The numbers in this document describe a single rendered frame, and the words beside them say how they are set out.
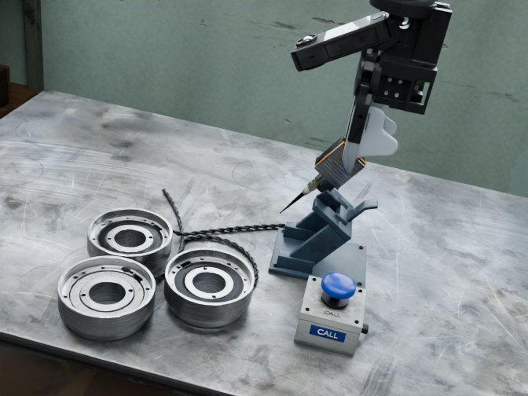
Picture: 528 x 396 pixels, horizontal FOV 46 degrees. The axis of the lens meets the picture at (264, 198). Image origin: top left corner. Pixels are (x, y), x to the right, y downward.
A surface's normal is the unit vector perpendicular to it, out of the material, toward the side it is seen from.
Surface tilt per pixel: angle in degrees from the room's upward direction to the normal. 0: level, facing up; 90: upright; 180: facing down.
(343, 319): 0
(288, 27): 90
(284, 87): 90
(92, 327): 90
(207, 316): 90
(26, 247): 0
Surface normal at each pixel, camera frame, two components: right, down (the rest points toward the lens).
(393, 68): -0.15, 0.50
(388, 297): 0.15, -0.84
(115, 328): 0.36, 0.53
